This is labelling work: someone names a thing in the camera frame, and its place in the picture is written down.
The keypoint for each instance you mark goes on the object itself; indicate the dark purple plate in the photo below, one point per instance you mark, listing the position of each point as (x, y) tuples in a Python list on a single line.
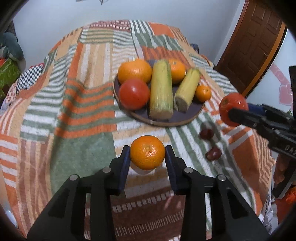
[(178, 118)]

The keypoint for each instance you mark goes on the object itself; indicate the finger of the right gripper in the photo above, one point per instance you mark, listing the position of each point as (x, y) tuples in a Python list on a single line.
[(272, 114), (264, 127)]

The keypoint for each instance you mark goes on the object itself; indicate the striped patchwork blanket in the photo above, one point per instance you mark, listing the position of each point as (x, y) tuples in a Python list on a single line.
[(69, 121)]

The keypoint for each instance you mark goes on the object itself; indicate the small tangerine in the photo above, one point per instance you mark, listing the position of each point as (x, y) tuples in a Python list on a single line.
[(203, 93), (147, 152)]

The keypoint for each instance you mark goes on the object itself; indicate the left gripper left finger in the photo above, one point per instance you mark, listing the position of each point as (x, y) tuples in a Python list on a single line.
[(63, 218)]

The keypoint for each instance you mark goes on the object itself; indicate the white sliding wardrobe door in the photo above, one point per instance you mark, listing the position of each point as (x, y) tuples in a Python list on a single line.
[(274, 88)]

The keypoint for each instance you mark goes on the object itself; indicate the large orange with sticker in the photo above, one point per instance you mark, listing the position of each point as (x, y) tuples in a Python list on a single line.
[(137, 68)]

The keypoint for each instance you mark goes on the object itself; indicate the blue backpack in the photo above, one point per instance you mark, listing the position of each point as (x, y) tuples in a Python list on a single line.
[(195, 47)]

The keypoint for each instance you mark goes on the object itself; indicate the floral patchwork quilt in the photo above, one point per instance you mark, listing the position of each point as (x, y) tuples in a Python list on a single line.
[(24, 82)]

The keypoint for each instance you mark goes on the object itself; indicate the corn cob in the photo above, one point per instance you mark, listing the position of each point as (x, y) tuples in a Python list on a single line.
[(161, 99), (186, 91)]

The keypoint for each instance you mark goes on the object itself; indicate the brown wooden door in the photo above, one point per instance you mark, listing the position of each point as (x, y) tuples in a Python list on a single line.
[(252, 47)]

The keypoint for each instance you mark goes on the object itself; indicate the tomato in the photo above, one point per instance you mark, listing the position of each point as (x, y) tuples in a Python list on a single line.
[(134, 94), (228, 102)]

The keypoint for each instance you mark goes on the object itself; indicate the grey plush toy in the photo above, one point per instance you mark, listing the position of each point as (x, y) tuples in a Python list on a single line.
[(10, 47)]

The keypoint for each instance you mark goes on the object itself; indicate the dark red jujube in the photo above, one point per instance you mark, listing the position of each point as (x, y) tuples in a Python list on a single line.
[(206, 134), (213, 154)]

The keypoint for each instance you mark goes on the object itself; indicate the person's hand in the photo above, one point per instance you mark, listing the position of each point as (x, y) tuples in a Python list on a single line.
[(282, 163)]

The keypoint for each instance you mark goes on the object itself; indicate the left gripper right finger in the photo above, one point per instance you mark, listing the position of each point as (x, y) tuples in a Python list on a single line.
[(231, 216)]

